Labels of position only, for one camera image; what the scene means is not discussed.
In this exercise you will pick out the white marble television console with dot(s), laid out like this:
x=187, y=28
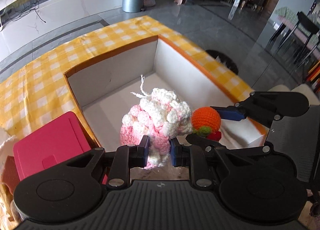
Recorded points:
x=70, y=7

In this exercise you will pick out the red square box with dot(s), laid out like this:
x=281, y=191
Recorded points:
x=50, y=142

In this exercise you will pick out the yellow checked tablecloth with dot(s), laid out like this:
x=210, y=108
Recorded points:
x=37, y=77

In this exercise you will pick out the orange crochet strawberry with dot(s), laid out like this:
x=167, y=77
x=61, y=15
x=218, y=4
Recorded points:
x=205, y=118

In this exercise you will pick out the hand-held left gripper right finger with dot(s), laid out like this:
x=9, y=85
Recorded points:
x=175, y=153

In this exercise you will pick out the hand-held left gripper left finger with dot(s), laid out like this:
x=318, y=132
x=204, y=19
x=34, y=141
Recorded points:
x=144, y=151

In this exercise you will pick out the black round stool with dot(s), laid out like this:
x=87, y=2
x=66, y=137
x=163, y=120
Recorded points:
x=222, y=61

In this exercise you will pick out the black dining chair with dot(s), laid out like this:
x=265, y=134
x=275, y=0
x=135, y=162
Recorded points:
x=305, y=27

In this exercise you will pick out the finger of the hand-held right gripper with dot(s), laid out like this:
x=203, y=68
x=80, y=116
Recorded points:
x=200, y=140
x=230, y=115

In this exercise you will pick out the white leaning sign board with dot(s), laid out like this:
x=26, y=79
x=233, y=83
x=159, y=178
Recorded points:
x=235, y=6

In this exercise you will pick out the orange cardboard box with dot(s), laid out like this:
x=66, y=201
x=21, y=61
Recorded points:
x=120, y=75

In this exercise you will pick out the pink white crochet pouch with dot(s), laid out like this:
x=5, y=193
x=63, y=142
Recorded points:
x=155, y=117

